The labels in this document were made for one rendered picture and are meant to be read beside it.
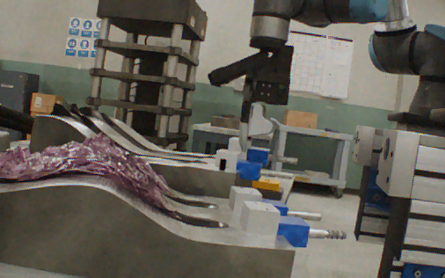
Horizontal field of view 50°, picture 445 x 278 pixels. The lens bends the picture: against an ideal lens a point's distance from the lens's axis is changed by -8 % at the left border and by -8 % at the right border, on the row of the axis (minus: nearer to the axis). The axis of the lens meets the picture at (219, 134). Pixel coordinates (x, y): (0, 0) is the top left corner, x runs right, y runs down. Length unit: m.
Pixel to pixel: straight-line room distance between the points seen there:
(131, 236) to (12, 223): 0.12
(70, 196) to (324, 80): 6.96
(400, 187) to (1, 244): 0.51
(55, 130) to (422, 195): 0.61
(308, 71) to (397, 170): 6.71
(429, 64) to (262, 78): 0.48
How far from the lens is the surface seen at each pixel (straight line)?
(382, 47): 1.34
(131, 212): 0.51
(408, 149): 0.71
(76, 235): 0.52
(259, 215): 0.58
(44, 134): 0.93
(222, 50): 7.47
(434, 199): 0.72
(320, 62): 7.42
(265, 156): 0.96
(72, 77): 8.02
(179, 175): 0.83
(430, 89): 1.25
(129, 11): 5.03
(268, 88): 0.96
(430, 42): 1.27
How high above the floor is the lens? 0.99
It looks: 3 degrees down
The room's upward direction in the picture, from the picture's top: 8 degrees clockwise
